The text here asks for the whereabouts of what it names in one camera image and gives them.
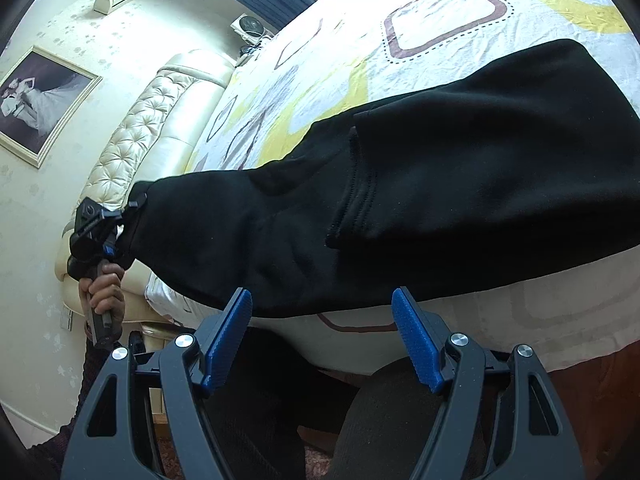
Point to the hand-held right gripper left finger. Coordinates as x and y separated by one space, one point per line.
230 340

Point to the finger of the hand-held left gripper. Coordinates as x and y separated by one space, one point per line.
131 206

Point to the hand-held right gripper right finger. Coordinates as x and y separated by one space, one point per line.
417 347

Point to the black studded pants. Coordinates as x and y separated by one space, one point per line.
450 175

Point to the person's left hand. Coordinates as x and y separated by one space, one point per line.
105 292

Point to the person's left leg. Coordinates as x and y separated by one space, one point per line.
260 410

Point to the person's leg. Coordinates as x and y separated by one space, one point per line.
260 410
390 420

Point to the person's right leg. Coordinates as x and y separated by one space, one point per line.
390 420

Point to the cream tufted leather headboard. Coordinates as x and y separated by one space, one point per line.
145 125

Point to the white electric fan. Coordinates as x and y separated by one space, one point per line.
247 27

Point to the bed with patterned sheet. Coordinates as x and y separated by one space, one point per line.
450 15

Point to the white wall socket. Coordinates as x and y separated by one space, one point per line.
67 321

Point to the framed wall photograph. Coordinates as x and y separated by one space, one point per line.
40 100

